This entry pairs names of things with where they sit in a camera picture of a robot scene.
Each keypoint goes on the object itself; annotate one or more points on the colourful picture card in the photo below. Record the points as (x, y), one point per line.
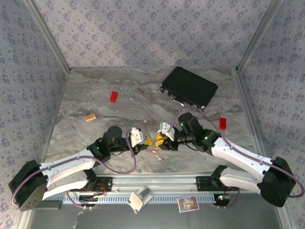
(188, 204)

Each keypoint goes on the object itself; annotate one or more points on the aluminium frame side bar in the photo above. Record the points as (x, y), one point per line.
(57, 112)
(247, 107)

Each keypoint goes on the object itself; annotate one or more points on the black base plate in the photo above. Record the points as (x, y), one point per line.
(107, 183)
(202, 183)

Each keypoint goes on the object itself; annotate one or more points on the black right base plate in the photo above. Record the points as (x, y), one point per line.
(202, 183)

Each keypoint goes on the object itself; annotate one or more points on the orange wooden block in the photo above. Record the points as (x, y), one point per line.
(90, 117)

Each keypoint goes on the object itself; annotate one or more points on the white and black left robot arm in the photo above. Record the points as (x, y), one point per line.
(69, 167)

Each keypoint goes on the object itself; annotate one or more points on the red block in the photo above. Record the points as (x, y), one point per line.
(223, 123)
(114, 96)

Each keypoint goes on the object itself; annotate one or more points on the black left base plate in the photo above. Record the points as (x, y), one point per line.
(107, 183)

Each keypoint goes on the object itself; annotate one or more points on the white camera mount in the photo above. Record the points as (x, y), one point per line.
(139, 198)

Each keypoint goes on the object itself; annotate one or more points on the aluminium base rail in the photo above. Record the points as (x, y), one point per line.
(155, 181)

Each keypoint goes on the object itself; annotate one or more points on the black case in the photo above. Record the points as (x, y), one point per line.
(190, 82)

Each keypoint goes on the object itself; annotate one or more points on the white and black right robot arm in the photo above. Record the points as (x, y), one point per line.
(238, 155)

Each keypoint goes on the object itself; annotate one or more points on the red tagged key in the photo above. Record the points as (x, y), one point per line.
(153, 150)

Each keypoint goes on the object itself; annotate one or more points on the aluminium frame post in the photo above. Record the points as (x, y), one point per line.
(259, 35)
(47, 35)

